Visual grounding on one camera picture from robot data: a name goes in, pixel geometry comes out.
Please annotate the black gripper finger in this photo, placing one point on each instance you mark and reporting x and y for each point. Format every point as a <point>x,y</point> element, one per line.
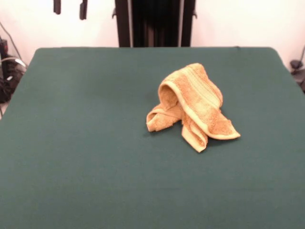
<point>83,9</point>
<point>57,7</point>

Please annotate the tan terry towel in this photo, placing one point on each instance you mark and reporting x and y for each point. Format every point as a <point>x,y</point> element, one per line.
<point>197,100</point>

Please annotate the black power brick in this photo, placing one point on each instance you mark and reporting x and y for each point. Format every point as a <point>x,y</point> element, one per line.
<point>3,45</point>

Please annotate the dark green table cloth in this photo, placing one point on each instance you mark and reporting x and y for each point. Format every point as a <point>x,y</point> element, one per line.
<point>71,167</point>

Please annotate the black power adapter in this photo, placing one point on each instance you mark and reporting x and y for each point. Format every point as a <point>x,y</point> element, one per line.
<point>295,64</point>

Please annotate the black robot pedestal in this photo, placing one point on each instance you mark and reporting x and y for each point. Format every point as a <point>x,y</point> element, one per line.
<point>122,23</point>

